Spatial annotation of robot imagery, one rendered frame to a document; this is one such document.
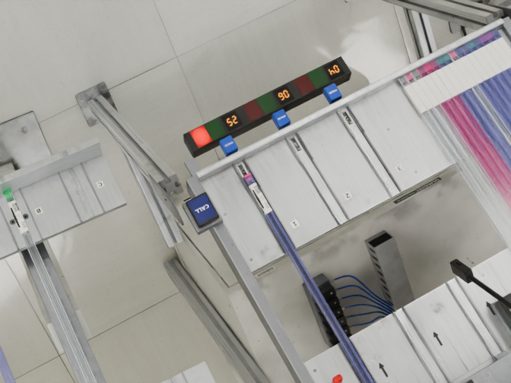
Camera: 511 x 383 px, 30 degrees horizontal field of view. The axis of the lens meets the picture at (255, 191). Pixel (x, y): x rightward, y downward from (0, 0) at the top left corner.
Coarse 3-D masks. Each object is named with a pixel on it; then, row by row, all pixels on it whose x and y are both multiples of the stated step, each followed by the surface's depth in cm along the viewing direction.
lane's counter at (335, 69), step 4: (336, 60) 181; (328, 64) 181; (332, 64) 181; (336, 64) 181; (324, 68) 180; (328, 68) 180; (332, 68) 180; (336, 68) 180; (340, 68) 180; (328, 72) 180; (332, 72) 180; (336, 72) 180; (340, 72) 180; (332, 76) 180; (336, 76) 180
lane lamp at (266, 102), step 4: (264, 96) 178; (268, 96) 178; (260, 100) 178; (264, 100) 178; (268, 100) 178; (272, 100) 178; (260, 104) 177; (264, 104) 177; (268, 104) 177; (272, 104) 177; (276, 104) 177; (264, 108) 177; (268, 108) 177; (272, 108) 177; (276, 108) 177; (268, 112) 177
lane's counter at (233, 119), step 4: (232, 112) 177; (224, 116) 176; (228, 116) 176; (232, 116) 176; (236, 116) 176; (224, 120) 176; (228, 120) 176; (232, 120) 176; (236, 120) 176; (240, 120) 176; (228, 124) 176; (232, 124) 176; (236, 124) 176; (240, 124) 176; (228, 128) 176; (232, 128) 176
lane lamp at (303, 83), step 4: (304, 76) 180; (296, 80) 179; (300, 80) 179; (304, 80) 179; (308, 80) 179; (296, 84) 179; (300, 84) 179; (304, 84) 179; (308, 84) 179; (312, 84) 179; (300, 88) 179; (304, 88) 179; (308, 88) 179; (312, 88) 179; (300, 92) 178; (304, 92) 178; (308, 92) 179
